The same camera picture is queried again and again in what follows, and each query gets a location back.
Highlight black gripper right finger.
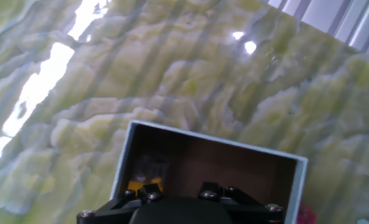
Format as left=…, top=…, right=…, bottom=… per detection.
left=197, top=182, right=268, bottom=208

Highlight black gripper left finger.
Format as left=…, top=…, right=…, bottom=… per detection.
left=95, top=183, right=165, bottom=215

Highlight light blue gift box base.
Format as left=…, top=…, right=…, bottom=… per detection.
left=109, top=119, right=309, bottom=224

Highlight small pink toy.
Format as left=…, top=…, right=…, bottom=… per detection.
left=297, top=203, right=317, bottom=224

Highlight green marble pattern mat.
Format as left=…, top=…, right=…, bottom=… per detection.
left=0, top=0, right=369, bottom=224

